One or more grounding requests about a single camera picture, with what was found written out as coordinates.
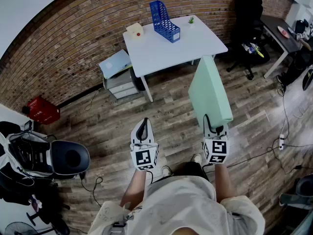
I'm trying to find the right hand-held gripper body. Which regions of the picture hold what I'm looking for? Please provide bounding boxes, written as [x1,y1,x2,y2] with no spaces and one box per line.
[202,135,230,165]

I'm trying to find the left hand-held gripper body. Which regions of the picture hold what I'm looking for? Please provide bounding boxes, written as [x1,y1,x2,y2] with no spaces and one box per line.
[129,141,160,171]

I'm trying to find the mint green folder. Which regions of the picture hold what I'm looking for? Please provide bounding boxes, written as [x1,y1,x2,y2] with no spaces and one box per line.
[187,54,233,129]

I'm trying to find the blue mesh file holder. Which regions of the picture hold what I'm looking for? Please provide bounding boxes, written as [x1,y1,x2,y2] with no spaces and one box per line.
[149,0,181,44]

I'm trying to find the person's right forearm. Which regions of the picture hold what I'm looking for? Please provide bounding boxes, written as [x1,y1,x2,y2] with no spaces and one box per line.
[214,164,237,205]

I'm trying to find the person's left forearm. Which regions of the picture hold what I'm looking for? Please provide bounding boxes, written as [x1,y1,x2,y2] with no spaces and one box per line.
[120,169,147,208]

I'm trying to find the cream desk organizer box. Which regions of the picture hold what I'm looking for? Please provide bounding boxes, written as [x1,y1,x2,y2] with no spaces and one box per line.
[125,23,144,39]

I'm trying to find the person's left shoe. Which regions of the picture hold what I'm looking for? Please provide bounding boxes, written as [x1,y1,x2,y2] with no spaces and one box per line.
[160,165,174,177]

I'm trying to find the person's black shorts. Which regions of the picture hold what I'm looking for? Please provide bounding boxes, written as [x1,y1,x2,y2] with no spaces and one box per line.
[146,161,210,188]

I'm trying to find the person's white shirt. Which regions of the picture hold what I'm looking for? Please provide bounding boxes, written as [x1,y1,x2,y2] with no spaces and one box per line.
[87,175,267,235]

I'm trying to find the dark grey padded seat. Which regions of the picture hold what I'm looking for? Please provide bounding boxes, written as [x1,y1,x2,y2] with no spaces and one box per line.
[50,140,91,176]

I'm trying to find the white table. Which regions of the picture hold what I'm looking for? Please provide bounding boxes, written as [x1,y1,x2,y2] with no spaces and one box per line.
[122,15,229,103]

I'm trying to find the red plastic crate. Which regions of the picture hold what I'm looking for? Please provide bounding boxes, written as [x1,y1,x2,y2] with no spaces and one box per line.
[26,96,61,125]

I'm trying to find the grey mesh backpack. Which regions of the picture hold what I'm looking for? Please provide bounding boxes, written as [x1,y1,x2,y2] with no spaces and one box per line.
[0,125,53,181]

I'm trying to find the pink plate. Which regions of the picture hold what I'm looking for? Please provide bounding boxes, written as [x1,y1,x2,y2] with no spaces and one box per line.
[277,25,290,38]

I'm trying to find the dark grey desk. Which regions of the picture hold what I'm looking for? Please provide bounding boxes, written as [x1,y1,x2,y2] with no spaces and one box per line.
[260,14,305,79]

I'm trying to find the black office chair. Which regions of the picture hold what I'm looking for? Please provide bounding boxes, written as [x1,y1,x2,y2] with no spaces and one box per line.
[226,0,271,81]

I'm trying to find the black floor fan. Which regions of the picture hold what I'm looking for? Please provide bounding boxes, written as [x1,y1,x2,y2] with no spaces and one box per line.
[4,221,39,235]

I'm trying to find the black cable loop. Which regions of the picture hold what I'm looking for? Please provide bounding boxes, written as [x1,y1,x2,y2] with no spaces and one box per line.
[84,88,101,111]

